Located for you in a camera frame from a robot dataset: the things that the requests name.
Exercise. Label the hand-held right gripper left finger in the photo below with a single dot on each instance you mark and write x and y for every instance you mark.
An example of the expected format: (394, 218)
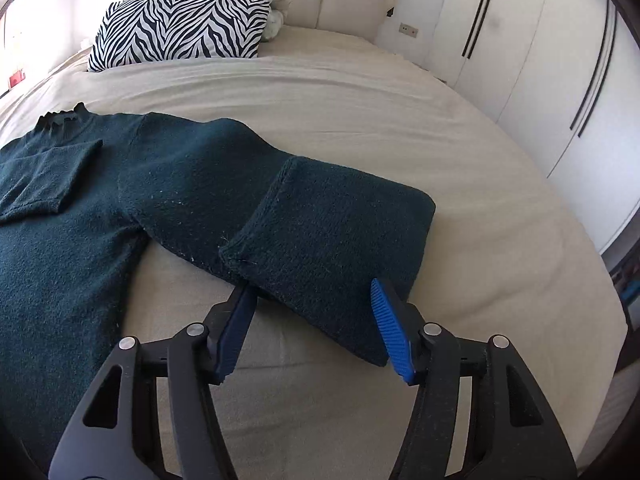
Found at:
(235, 331)

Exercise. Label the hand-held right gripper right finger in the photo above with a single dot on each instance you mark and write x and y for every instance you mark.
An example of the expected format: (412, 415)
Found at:
(392, 330)

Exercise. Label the dark teal knit sweater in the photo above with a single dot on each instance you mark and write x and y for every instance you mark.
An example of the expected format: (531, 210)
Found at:
(175, 185)

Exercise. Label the bed with beige sheet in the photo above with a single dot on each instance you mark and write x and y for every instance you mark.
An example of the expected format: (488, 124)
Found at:
(350, 110)

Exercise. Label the zebra print pillow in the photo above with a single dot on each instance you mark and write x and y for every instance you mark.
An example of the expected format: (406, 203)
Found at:
(175, 30)

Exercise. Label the beige upholstered headboard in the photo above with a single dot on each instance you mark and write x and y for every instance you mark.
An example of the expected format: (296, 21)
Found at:
(350, 0)

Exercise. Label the small red object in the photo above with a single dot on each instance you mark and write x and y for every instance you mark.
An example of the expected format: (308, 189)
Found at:
(16, 79)

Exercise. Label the white wall socket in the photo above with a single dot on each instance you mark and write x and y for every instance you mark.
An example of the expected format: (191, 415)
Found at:
(408, 30)

